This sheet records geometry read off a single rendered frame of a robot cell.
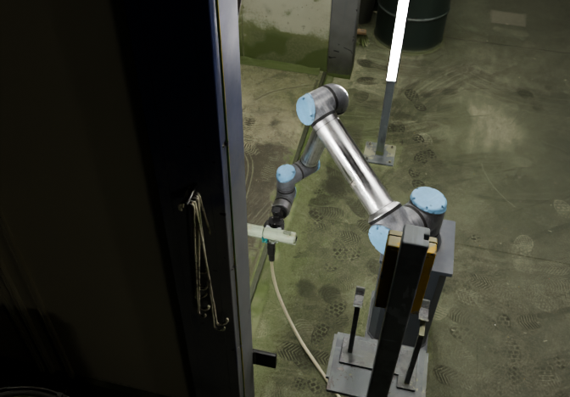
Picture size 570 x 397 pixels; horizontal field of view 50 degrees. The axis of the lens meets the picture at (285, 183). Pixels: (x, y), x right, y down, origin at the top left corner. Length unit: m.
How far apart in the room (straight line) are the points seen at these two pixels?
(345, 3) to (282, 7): 0.45
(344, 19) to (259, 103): 0.84
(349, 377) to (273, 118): 2.46
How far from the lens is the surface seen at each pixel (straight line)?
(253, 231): 2.83
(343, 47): 4.60
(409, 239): 1.41
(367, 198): 2.47
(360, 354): 2.21
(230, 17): 1.37
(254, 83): 4.59
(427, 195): 2.57
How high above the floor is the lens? 2.69
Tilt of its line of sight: 44 degrees down
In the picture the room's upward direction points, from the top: 1 degrees clockwise
